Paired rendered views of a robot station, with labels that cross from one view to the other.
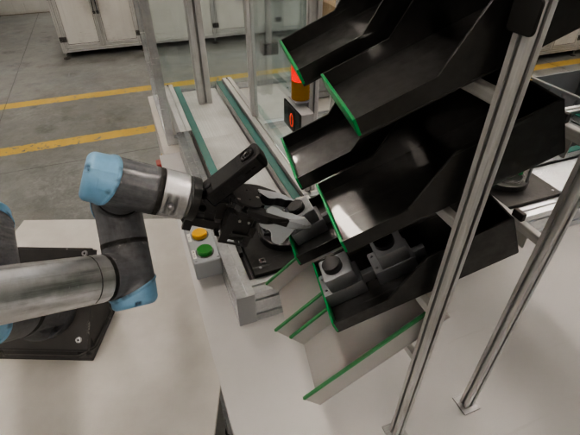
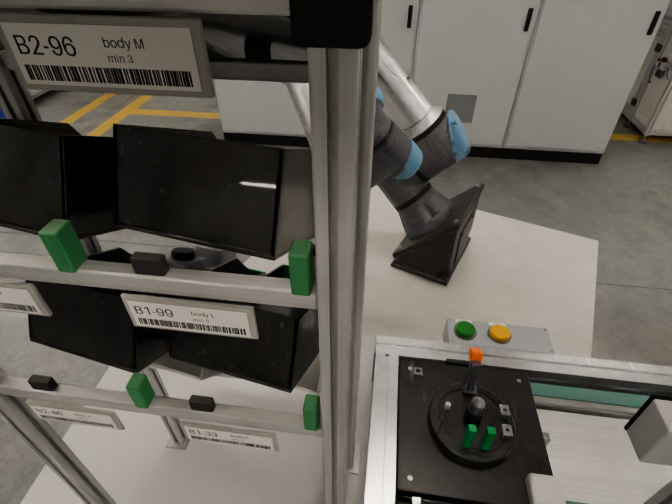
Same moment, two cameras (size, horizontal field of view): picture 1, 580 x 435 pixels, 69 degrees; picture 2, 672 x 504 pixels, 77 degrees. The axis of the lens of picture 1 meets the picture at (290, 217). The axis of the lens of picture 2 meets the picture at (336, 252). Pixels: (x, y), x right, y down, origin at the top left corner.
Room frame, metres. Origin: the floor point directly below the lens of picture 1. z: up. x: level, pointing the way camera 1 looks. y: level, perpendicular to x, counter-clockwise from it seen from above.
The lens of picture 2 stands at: (0.84, -0.41, 1.65)
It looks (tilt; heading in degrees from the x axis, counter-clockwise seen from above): 40 degrees down; 119
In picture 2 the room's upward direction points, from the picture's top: straight up
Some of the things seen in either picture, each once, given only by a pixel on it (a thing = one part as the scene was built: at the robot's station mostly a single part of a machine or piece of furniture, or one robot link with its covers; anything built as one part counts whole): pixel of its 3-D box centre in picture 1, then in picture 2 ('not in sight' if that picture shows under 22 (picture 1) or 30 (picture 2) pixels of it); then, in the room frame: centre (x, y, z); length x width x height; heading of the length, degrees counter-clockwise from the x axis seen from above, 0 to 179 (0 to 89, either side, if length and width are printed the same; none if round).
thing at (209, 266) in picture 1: (200, 243); (495, 343); (0.87, 0.25, 0.93); 0.21 x 0.07 x 0.06; 21
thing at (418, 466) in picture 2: (284, 236); (468, 427); (0.86, 0.01, 0.96); 0.24 x 0.24 x 0.02; 21
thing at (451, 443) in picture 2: (284, 230); (470, 422); (0.86, 0.01, 0.98); 0.14 x 0.14 x 0.02
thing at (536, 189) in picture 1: (507, 168); not in sight; (1.13, -0.68, 1.01); 0.24 x 0.24 x 0.13; 21
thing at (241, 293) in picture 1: (209, 204); (597, 384); (1.07, 0.25, 0.91); 0.89 x 0.06 x 0.11; 21
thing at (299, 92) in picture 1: (300, 89); not in sight; (1.08, -0.03, 1.28); 0.05 x 0.05 x 0.05
